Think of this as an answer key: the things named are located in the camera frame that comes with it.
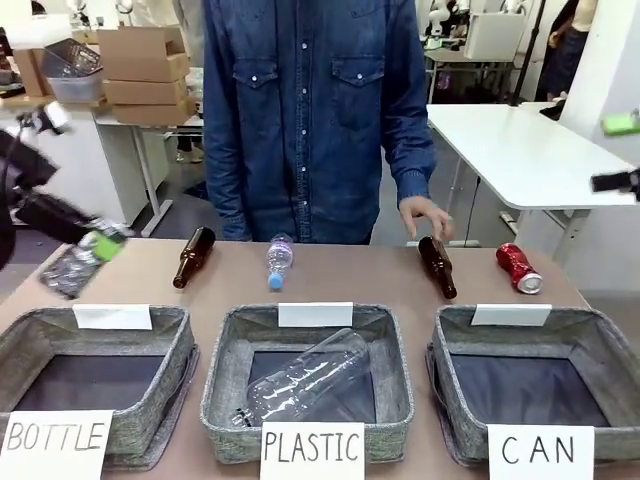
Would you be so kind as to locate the brown glass bottle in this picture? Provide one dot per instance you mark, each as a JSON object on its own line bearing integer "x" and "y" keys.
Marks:
{"x": 192, "y": 257}
{"x": 439, "y": 267}

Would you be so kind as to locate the paper sign BOTTLE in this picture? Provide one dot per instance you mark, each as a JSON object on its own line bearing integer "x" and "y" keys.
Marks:
{"x": 55, "y": 440}

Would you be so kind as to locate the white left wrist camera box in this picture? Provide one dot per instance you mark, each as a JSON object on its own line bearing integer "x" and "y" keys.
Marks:
{"x": 56, "y": 117}

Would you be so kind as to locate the crushed red can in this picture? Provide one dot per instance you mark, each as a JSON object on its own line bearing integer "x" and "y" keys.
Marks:
{"x": 517, "y": 265}

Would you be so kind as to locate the flat cardboard box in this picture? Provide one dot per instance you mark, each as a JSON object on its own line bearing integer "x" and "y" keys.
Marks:
{"x": 147, "y": 91}
{"x": 155, "y": 112}

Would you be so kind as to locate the small water bottle blue cap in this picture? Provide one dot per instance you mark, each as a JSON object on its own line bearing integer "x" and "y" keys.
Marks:
{"x": 280, "y": 257}

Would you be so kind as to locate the large open cardboard box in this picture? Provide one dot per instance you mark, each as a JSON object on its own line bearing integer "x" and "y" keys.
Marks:
{"x": 142, "y": 55}

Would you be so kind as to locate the paper sign CAN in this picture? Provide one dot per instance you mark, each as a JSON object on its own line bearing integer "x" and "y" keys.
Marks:
{"x": 540, "y": 450}

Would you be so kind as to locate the background person dark clothes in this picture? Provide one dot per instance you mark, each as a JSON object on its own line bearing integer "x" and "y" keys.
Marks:
{"x": 562, "y": 55}

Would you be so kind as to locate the large clear plastic bottle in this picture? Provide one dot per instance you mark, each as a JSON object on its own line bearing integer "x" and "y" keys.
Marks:
{"x": 310, "y": 380}

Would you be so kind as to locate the grey plastic crate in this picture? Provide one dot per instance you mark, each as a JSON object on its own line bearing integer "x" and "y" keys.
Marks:
{"x": 75, "y": 60}

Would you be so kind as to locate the background person's shoes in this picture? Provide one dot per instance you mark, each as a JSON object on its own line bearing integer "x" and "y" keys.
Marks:
{"x": 190, "y": 155}

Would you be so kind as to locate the white power strip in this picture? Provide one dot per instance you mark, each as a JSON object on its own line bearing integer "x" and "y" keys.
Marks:
{"x": 507, "y": 218}

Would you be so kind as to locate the person's right forearm denim sleeve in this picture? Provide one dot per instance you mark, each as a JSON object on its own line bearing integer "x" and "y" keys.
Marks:
{"x": 222, "y": 150}

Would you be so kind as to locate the paper sign PLASTIC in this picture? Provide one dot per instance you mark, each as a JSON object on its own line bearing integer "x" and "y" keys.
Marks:
{"x": 312, "y": 447}

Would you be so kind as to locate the black tripod pole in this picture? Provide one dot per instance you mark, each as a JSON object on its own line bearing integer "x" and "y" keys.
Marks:
{"x": 527, "y": 55}

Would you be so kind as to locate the person's left hand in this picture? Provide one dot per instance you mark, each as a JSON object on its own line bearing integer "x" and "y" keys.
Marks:
{"x": 425, "y": 212}

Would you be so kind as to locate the person torso denim shirt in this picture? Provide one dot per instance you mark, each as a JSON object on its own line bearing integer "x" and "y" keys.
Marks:
{"x": 310, "y": 110}

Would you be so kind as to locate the blank white card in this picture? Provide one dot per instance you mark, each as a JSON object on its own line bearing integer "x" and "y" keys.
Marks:
{"x": 510, "y": 314}
{"x": 315, "y": 314}
{"x": 112, "y": 316}

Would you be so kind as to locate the clear plastic bin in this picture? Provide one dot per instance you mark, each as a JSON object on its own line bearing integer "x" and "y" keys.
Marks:
{"x": 77, "y": 89}

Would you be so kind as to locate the grey fabric basket PLASTIC sign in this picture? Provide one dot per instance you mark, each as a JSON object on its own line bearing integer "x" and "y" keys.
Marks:
{"x": 227, "y": 380}

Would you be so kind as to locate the small cardboard box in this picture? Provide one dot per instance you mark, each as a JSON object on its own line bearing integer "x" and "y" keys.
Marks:
{"x": 30, "y": 70}

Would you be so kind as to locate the white table rounded corners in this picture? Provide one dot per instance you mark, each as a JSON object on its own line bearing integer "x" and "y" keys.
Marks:
{"x": 520, "y": 145}

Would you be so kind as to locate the grey fabric basket CAN sign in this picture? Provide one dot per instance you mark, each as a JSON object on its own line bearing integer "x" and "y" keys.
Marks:
{"x": 450, "y": 380}

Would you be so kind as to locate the person's left forearm denim sleeve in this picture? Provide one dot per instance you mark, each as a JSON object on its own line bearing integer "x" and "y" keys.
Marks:
{"x": 412, "y": 140}

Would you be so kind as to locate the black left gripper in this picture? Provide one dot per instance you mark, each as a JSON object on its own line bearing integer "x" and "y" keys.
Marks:
{"x": 52, "y": 215}

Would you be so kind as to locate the grey fabric basket BOTTLE sign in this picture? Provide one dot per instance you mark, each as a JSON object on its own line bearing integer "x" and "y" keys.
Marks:
{"x": 150, "y": 395}

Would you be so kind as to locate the green-tipped right gripper finger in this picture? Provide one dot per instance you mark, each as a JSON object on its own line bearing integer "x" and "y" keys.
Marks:
{"x": 612, "y": 182}
{"x": 620, "y": 124}

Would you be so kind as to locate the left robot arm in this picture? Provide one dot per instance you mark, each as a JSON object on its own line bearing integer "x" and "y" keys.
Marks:
{"x": 25, "y": 165}

